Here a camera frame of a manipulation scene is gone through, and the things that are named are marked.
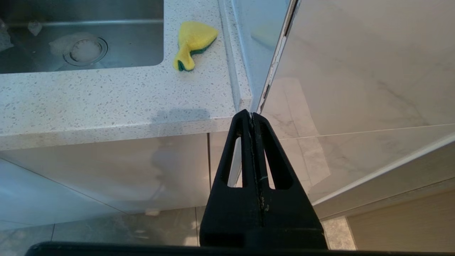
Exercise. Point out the stainless steel sink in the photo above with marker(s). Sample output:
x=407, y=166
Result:
x=124, y=42

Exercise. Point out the yellow green sponge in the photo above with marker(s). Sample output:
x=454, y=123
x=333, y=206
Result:
x=195, y=37

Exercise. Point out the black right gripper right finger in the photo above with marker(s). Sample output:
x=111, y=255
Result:
x=291, y=220

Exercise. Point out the round metal sink drain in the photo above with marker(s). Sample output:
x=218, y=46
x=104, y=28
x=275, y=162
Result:
x=85, y=51

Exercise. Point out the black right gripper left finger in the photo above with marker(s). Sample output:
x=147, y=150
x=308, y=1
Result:
x=231, y=220

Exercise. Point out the white glossy base cabinet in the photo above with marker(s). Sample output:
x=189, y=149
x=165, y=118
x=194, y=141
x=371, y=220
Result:
x=106, y=174

